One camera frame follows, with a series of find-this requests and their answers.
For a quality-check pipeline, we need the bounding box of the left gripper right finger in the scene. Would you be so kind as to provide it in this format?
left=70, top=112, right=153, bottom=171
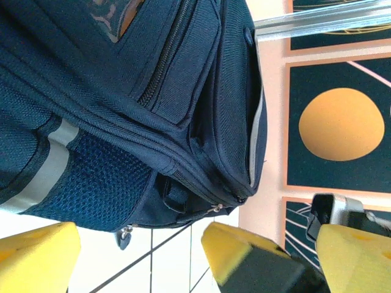
left=316, top=224, right=391, bottom=293

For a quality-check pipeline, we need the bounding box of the navy blue backpack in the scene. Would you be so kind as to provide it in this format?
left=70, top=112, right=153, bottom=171
left=0, top=0, right=268, bottom=251

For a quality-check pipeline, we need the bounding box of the aluminium frame post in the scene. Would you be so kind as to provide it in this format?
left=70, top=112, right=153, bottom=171
left=253, top=0, right=391, bottom=39

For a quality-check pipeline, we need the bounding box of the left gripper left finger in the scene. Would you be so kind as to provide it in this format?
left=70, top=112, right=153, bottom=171
left=0, top=221, right=82, bottom=293

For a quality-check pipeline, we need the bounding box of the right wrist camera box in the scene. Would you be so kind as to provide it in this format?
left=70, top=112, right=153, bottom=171
left=306, top=193, right=391, bottom=241

